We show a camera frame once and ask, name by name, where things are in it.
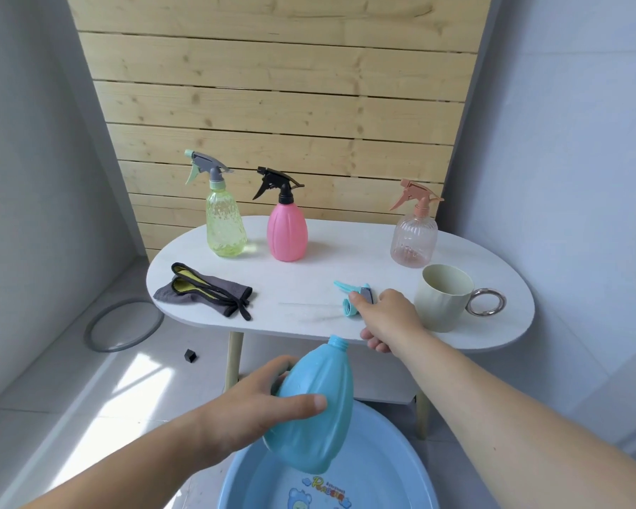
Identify person's right hand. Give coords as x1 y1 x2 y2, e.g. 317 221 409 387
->
347 288 430 356

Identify person's left hand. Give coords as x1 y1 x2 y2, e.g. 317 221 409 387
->
199 354 328 462

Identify blue grey spray nozzle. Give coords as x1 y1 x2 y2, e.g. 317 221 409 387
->
278 281 376 318

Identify beige cup with metal handle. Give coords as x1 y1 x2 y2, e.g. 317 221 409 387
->
413 263 508 334

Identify blue spray bottle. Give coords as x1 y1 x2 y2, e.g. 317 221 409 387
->
262 334 355 475

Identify clear ribbed spray bottle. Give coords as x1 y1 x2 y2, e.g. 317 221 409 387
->
389 214 440 269

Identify orange spray head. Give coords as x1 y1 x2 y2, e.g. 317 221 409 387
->
389 178 445 218

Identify pink spray bottle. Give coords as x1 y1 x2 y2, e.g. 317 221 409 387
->
266 202 310 263

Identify black spray nozzle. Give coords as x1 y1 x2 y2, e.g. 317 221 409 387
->
252 166 306 206

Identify green clear spray bottle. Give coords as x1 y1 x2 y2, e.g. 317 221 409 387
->
205 185 249 259

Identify green grey spray nozzle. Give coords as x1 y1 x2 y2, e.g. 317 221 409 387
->
184 148 234 190

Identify person's left forearm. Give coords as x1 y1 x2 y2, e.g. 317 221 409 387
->
23 413 229 509

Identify person's right forearm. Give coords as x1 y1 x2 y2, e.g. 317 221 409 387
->
397 328 636 509

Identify white oval table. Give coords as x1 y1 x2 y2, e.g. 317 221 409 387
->
146 215 536 440

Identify grey cloth with black trim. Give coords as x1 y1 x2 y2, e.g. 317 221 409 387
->
153 262 254 322

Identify blue plastic basin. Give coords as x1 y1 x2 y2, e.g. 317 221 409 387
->
216 399 441 509

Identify grey rubber ring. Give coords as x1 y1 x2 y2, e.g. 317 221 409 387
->
83 298 165 354

